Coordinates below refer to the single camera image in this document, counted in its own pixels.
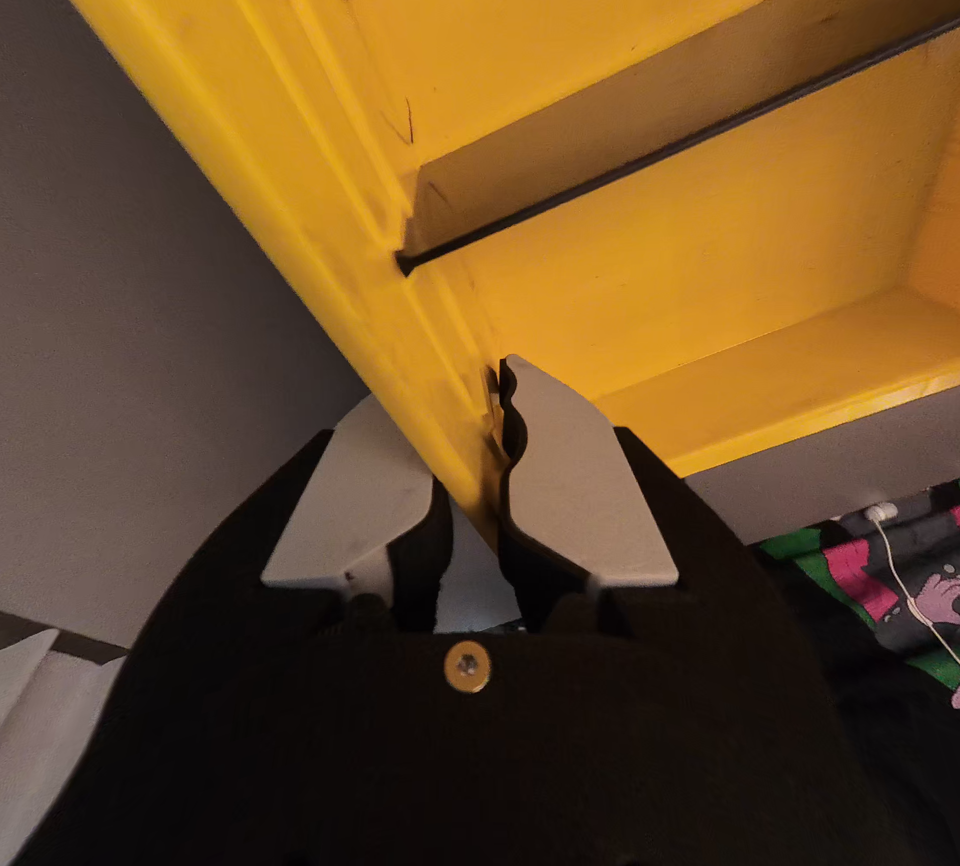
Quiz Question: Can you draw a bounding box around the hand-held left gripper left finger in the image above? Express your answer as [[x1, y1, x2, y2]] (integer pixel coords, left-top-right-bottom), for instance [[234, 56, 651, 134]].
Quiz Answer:
[[261, 394, 455, 632]]

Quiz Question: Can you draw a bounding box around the dark glass shelf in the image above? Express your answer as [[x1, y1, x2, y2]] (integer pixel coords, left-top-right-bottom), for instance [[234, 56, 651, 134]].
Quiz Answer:
[[395, 0, 960, 277]]

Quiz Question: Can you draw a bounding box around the thin white cable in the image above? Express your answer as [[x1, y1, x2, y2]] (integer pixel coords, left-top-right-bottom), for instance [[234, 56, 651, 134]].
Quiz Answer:
[[862, 502, 960, 666]]

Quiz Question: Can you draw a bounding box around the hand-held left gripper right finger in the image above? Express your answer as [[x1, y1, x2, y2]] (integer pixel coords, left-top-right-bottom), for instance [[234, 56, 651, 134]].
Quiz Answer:
[[496, 354, 681, 633]]

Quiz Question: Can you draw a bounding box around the printed colourful cloth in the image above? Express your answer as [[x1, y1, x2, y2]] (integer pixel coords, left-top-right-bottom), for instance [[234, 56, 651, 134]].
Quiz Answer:
[[757, 480, 960, 710]]

